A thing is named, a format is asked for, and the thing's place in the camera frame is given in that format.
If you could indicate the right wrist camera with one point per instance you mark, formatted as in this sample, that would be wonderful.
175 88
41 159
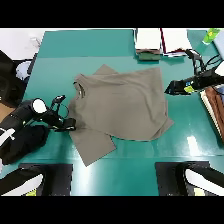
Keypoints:
194 56

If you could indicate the red garment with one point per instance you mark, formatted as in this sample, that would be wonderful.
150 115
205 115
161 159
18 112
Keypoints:
175 52

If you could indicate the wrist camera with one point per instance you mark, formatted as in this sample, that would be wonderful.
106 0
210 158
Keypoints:
59 99
194 56

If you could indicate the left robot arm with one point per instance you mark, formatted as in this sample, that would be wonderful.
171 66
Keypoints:
20 118

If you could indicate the green garment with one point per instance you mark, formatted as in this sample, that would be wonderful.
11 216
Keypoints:
149 57

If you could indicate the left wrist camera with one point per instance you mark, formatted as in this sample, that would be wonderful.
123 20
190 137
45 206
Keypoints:
59 99

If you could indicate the brown garment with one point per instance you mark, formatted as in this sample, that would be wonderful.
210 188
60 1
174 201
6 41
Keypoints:
216 108
148 51

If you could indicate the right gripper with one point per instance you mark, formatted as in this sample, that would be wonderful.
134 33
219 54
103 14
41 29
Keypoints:
182 86

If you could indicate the grey-brown T-shirt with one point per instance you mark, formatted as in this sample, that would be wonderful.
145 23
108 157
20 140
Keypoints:
123 103

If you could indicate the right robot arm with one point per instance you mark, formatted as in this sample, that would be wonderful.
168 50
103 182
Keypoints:
212 78

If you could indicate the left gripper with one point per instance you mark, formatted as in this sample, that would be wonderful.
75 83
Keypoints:
67 124

